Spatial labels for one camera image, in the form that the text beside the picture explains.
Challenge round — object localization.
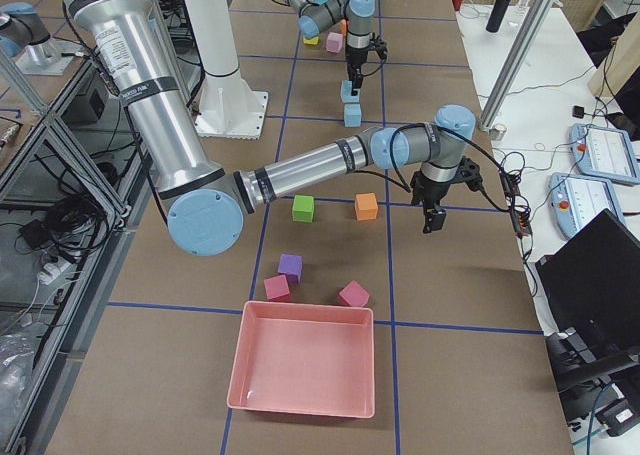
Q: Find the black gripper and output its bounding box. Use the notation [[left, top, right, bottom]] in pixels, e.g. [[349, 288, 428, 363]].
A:
[[345, 33, 388, 94], [410, 157, 483, 234]]

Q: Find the light blue foam block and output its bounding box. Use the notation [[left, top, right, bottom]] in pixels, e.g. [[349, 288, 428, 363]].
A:
[[343, 103, 362, 128], [340, 80, 360, 104]]

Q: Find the magenta foam block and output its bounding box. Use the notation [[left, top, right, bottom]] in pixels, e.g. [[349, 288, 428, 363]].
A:
[[338, 280, 370, 307], [263, 274, 291, 303]]

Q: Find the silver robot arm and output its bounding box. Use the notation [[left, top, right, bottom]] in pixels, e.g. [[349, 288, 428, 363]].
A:
[[282, 0, 388, 97], [65, 0, 482, 256]]

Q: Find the lilac foam block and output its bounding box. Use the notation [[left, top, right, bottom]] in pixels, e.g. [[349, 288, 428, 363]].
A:
[[325, 32, 344, 54]]

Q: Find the orange foam block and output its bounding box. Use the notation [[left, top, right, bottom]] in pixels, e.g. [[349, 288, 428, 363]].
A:
[[355, 193, 379, 221]]

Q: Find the black power strip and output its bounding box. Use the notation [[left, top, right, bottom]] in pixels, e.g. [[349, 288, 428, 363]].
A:
[[500, 173, 532, 239]]

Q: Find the green foam block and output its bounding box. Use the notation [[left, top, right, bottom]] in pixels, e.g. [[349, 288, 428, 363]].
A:
[[292, 194, 315, 223]]

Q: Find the teach pendant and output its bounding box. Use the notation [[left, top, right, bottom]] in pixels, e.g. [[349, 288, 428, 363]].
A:
[[549, 172, 626, 239], [569, 124, 639, 186]]

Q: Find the purple foam block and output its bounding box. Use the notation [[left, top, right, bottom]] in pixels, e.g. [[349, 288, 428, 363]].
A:
[[278, 254, 303, 283]]

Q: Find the black water bottle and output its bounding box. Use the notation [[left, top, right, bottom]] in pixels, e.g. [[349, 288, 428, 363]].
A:
[[485, 0, 511, 33]]

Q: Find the black laptop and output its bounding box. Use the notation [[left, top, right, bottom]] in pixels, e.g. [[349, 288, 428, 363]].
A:
[[536, 209, 639, 346]]

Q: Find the pink plastic tray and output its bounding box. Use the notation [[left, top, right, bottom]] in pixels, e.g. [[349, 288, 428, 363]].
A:
[[227, 301, 375, 419]]

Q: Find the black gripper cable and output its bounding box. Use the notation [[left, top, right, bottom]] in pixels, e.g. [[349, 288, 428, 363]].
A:
[[389, 122, 516, 212], [360, 49, 386, 79]]

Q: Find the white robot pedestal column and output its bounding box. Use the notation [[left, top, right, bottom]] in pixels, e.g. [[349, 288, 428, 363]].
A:
[[184, 0, 269, 139]]

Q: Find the aluminium frame post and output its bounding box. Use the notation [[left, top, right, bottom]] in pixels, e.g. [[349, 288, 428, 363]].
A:
[[478, 0, 555, 132]]

